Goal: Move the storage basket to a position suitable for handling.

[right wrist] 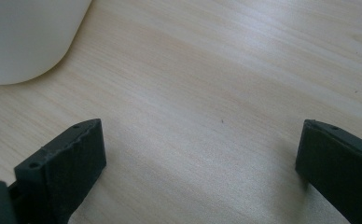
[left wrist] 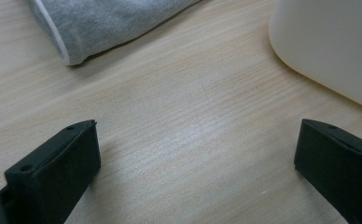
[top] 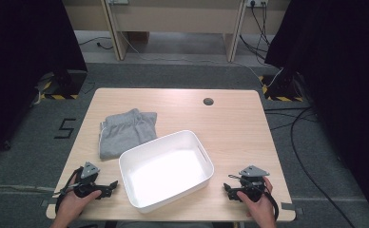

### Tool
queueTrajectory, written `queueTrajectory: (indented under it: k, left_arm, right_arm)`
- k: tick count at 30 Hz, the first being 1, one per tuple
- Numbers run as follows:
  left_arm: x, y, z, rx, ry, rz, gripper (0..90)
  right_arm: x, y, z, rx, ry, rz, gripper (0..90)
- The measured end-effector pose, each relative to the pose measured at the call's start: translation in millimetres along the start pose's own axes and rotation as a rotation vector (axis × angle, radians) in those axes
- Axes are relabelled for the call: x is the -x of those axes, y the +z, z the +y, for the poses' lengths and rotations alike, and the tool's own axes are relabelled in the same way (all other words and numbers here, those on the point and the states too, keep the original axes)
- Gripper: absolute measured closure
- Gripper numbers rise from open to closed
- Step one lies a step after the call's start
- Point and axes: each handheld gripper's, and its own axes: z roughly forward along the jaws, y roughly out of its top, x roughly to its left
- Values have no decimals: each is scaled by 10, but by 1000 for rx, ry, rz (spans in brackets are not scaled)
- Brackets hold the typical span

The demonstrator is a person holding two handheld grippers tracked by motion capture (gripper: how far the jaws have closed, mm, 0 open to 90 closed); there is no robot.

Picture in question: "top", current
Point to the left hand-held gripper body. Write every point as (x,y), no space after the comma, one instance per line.
(89,171)

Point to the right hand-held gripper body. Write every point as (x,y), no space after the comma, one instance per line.
(253,182)

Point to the grey shorts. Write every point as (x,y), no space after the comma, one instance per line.
(125,134)

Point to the white plastic bin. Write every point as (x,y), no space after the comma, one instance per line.
(168,172)

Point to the person's right hand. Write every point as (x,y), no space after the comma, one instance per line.
(262,212)

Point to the person's left hand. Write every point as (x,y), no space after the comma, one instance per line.
(68,205)

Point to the person's legs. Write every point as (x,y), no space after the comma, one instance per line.
(163,225)

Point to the black stand base striped tape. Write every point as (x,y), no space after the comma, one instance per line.
(282,90)
(67,88)

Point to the black curtain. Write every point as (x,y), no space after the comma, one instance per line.
(21,63)
(341,79)

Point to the white power strip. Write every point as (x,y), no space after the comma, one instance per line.
(118,1)

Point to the beige wooden desk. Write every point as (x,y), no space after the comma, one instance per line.
(176,19)

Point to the white wall socket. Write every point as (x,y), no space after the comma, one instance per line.
(257,3)

